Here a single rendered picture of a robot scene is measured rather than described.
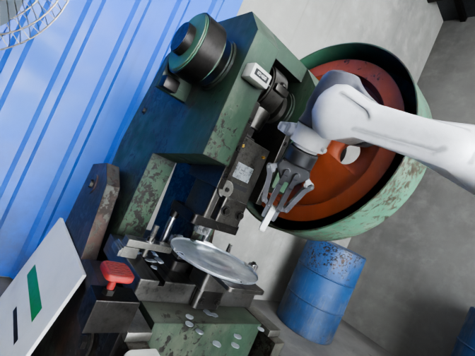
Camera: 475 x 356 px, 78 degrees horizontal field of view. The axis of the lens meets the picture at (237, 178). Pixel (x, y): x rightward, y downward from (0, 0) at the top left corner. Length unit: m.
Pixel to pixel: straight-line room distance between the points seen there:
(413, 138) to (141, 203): 0.86
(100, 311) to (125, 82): 1.54
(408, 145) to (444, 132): 0.05
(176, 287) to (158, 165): 0.43
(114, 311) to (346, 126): 0.57
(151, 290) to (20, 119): 1.33
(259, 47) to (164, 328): 0.77
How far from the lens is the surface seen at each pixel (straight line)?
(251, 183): 0.97
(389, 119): 0.52
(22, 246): 2.11
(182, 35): 0.88
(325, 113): 0.54
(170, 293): 0.88
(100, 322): 0.70
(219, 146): 0.81
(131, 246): 0.92
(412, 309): 4.06
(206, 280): 0.89
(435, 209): 4.13
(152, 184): 1.08
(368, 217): 1.09
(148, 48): 2.07
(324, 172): 1.21
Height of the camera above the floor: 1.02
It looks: 2 degrees up
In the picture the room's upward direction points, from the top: 24 degrees clockwise
